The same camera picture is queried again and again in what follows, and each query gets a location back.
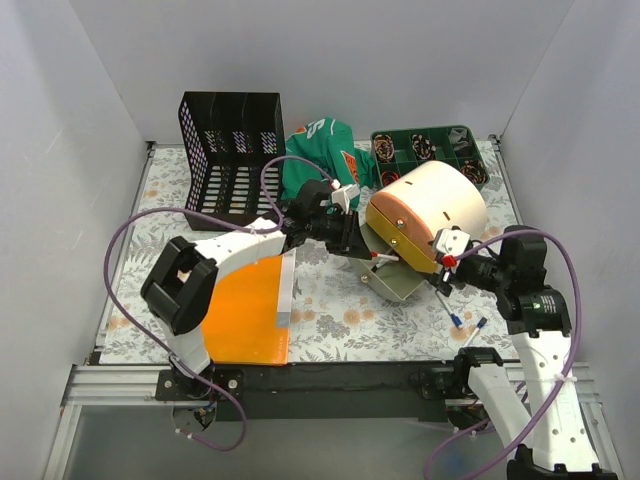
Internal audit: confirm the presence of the white drawer organizer box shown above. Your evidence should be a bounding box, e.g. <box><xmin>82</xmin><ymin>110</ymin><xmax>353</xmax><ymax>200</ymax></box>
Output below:
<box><xmin>351</xmin><ymin>161</ymin><xmax>488</xmax><ymax>302</ymax></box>

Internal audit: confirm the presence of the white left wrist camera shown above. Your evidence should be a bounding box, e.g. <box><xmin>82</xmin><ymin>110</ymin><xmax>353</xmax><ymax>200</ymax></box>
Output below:
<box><xmin>331</xmin><ymin>184</ymin><xmax>360</xmax><ymax>213</ymax></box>

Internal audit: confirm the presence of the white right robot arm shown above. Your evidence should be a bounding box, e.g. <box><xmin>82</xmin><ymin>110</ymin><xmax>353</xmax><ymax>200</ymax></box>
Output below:
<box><xmin>432</xmin><ymin>225</ymin><xmax>617</xmax><ymax>479</ymax></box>

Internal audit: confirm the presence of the white-spotted black rolled tie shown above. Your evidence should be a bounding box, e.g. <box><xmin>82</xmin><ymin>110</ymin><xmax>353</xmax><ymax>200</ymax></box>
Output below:
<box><xmin>411</xmin><ymin>134</ymin><xmax>437</xmax><ymax>161</ymax></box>

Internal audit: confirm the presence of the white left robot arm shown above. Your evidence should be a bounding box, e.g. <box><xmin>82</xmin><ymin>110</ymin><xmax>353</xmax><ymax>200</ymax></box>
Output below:
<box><xmin>141</xmin><ymin>180</ymin><xmax>372</xmax><ymax>400</ymax></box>

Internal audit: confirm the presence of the green sweatshirt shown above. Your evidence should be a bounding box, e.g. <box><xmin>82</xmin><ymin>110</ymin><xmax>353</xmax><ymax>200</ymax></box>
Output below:
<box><xmin>281</xmin><ymin>117</ymin><xmax>376</xmax><ymax>200</ymax></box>

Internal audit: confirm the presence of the orange notebook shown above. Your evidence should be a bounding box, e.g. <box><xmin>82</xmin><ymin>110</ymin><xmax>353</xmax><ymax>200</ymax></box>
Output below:
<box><xmin>202</xmin><ymin>251</ymin><xmax>296</xmax><ymax>366</ymax></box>

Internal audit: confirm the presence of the black mesh file holder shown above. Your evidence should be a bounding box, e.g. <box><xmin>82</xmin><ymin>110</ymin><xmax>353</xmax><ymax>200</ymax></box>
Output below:
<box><xmin>178</xmin><ymin>91</ymin><xmax>285</xmax><ymax>225</ymax></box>

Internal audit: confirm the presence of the pink black rolled tie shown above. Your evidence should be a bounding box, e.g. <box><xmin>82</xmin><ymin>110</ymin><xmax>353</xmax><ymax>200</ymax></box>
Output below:
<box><xmin>373</xmin><ymin>134</ymin><xmax>395</xmax><ymax>163</ymax></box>

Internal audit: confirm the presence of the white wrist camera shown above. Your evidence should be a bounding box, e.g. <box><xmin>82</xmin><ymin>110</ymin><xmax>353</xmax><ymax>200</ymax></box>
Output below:
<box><xmin>431</xmin><ymin>226</ymin><xmax>470</xmax><ymax>268</ymax></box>
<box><xmin>331</xmin><ymin>184</ymin><xmax>360</xmax><ymax>213</ymax></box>

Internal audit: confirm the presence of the grey folded sock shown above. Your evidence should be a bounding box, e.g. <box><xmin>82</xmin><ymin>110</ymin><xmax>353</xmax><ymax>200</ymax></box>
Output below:
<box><xmin>448</xmin><ymin>126</ymin><xmax>474</xmax><ymax>157</ymax></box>

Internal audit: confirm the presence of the blue-capped marker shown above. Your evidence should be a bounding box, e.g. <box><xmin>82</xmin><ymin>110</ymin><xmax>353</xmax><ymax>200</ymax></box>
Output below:
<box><xmin>463</xmin><ymin>317</ymin><xmax>488</xmax><ymax>348</ymax></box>
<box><xmin>435</xmin><ymin>291</ymin><xmax>463</xmax><ymax>329</ymax></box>

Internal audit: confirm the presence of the orange black rolled tie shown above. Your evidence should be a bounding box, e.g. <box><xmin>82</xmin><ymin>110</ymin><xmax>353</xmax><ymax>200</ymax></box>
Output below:
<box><xmin>381</xmin><ymin>171</ymin><xmax>400</xmax><ymax>186</ymax></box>

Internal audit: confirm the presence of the red-capped marker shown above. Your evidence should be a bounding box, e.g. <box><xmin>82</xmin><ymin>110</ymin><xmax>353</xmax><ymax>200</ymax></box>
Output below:
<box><xmin>372</xmin><ymin>252</ymin><xmax>399</xmax><ymax>262</ymax></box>

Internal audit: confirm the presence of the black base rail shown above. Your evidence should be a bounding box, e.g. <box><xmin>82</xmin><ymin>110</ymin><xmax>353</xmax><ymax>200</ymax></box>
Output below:
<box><xmin>154</xmin><ymin>357</ymin><xmax>506</xmax><ymax>424</ymax></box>

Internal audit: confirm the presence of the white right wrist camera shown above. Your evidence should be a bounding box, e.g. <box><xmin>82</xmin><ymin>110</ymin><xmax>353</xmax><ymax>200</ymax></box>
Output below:
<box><xmin>431</xmin><ymin>226</ymin><xmax>470</xmax><ymax>268</ymax></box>

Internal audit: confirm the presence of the green compartment organizer tray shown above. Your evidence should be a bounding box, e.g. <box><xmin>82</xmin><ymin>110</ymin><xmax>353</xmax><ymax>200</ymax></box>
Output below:
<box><xmin>370</xmin><ymin>125</ymin><xmax>489</xmax><ymax>191</ymax></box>

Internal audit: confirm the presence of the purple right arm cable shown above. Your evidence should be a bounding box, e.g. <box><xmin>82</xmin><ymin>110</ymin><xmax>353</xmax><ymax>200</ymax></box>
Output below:
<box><xmin>422</xmin><ymin>224</ymin><xmax>584</xmax><ymax>480</ymax></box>

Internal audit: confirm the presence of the brown black rolled tie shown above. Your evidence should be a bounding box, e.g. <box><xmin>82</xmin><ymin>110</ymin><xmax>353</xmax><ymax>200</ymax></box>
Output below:
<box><xmin>460</xmin><ymin>158</ymin><xmax>488</xmax><ymax>187</ymax></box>

